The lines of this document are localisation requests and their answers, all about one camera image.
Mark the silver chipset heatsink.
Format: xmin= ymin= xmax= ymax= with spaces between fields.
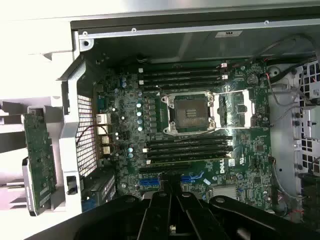
xmin=211 ymin=185 xmax=238 ymax=201

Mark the blue expansion slot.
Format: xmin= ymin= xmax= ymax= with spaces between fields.
xmin=138 ymin=174 xmax=205 ymax=189

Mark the black expansion slot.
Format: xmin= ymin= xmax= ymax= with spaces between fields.
xmin=138 ymin=163 xmax=190 ymax=174

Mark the green Dell motherboard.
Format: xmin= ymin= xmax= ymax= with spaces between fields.
xmin=92 ymin=59 xmax=279 ymax=214

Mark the CPU socket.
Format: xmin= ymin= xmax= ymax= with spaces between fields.
xmin=160 ymin=90 xmax=217 ymax=138

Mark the metal socket cover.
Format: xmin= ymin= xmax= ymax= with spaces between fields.
xmin=212 ymin=89 xmax=259 ymax=130

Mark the thin metal locking lever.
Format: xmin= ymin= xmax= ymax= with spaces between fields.
xmin=215 ymin=88 xmax=251 ymax=97

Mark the open black PC case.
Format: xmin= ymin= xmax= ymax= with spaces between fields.
xmin=56 ymin=5 xmax=320 ymax=240

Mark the metal disk bay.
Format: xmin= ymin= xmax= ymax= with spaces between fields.
xmin=290 ymin=59 xmax=320 ymax=176

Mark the round coin battery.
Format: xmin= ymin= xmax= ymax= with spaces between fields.
xmin=246 ymin=74 xmax=259 ymax=86

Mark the grey parts rack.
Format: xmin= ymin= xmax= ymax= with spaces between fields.
xmin=0 ymin=96 xmax=66 ymax=219

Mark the grey wire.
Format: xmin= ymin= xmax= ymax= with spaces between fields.
xmin=269 ymin=156 xmax=305 ymax=219
xmin=252 ymin=33 xmax=320 ymax=63

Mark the thin dark wire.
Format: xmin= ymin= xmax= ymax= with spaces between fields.
xmin=75 ymin=123 xmax=114 ymax=148

